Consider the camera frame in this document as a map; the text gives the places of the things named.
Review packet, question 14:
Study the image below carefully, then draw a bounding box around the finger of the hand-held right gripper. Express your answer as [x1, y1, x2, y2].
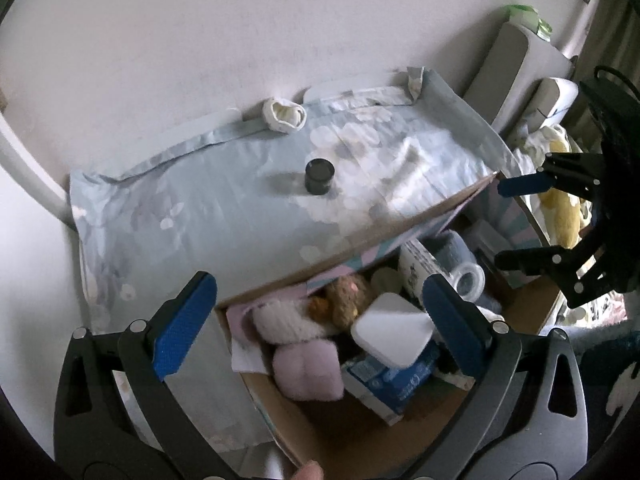
[494, 242, 608, 311]
[496, 151, 608, 201]

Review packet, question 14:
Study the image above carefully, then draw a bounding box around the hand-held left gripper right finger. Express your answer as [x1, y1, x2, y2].
[400, 274, 589, 480]

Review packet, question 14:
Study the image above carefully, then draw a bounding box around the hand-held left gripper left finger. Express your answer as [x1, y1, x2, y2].
[52, 270, 236, 480]

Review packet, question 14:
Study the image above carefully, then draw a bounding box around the white square box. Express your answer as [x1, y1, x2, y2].
[349, 292, 435, 369]

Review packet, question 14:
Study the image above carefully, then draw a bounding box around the white printed bottle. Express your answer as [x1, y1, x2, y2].
[398, 239, 448, 304]

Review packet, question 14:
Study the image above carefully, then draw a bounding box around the white fluffy sock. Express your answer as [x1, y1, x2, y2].
[252, 296, 344, 346]

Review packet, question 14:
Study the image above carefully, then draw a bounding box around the brown plush toy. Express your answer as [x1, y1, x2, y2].
[310, 275, 374, 329]

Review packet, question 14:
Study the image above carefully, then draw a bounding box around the pink fluffy sock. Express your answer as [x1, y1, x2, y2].
[272, 338, 346, 402]

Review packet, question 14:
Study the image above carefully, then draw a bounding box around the cardboard box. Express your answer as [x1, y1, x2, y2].
[215, 172, 564, 468]

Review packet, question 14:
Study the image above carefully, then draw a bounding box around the person's left hand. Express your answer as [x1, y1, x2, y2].
[291, 460, 325, 480]

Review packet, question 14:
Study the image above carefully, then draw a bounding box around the yellow floral blanket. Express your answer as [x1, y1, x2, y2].
[506, 121, 573, 171]

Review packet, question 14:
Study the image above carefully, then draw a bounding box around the yellow plush toy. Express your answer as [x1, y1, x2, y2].
[539, 137, 597, 252]

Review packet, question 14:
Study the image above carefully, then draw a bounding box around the clear tape roll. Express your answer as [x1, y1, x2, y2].
[434, 231, 487, 302]

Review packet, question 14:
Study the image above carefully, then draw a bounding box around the blue printed packet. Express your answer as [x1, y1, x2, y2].
[341, 345, 437, 425]

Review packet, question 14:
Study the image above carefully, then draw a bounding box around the white pillow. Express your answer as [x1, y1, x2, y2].
[530, 77, 582, 124]

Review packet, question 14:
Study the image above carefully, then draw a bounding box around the grey padded headboard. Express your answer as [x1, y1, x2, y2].
[462, 21, 577, 130]

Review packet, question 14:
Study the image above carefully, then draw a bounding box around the light blue floral cloth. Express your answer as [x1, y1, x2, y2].
[69, 66, 531, 461]

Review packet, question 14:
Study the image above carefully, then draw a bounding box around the brown curtain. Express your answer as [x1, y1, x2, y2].
[572, 0, 640, 128]

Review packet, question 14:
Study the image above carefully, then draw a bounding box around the white door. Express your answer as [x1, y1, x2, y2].
[0, 105, 87, 461]

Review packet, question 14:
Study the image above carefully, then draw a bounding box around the green and white packet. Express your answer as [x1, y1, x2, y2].
[502, 4, 554, 42]

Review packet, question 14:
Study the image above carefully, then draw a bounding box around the black jar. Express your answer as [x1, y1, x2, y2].
[303, 158, 337, 196]

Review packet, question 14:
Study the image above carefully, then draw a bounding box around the white rolled sock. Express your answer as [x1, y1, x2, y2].
[260, 97, 307, 135]

